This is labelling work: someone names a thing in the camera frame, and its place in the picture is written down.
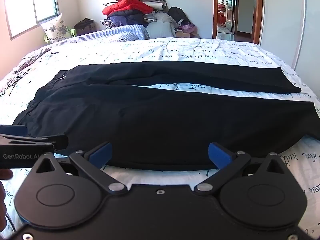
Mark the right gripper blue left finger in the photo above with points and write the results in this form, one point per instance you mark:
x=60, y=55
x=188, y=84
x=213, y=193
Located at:
x=89, y=164

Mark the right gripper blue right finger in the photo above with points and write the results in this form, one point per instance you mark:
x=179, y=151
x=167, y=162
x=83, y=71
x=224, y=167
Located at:
x=229, y=164

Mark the black pants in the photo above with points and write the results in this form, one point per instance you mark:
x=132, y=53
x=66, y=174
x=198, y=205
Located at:
x=159, y=129

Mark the person left hand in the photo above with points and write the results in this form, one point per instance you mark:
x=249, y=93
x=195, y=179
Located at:
x=5, y=174

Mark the colourful floral bed cover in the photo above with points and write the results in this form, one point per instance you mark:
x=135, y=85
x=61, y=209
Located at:
x=23, y=68

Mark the white script-print bed sheet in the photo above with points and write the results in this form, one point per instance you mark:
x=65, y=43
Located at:
x=302, y=159

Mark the floral white pillow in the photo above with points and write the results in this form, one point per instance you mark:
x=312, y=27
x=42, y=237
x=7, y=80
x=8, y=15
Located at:
x=56, y=30

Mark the green plastic chair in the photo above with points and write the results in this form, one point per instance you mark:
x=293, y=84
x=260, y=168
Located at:
x=72, y=32

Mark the navy puffer jacket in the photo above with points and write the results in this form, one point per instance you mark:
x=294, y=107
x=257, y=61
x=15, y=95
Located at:
x=127, y=17

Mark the grey garment pile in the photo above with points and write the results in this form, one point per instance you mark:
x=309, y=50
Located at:
x=160, y=25

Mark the black backpack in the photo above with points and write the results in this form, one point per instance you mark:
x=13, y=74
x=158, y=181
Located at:
x=179, y=16

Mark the red puffer jacket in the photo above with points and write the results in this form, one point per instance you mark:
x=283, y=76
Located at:
x=127, y=5

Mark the dark bag by wall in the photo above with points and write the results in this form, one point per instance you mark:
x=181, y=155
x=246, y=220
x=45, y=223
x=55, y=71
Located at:
x=85, y=26

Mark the window with frame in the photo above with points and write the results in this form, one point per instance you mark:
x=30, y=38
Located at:
x=24, y=15

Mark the wooden door frame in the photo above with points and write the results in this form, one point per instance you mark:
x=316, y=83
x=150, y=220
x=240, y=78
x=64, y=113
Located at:
x=257, y=20

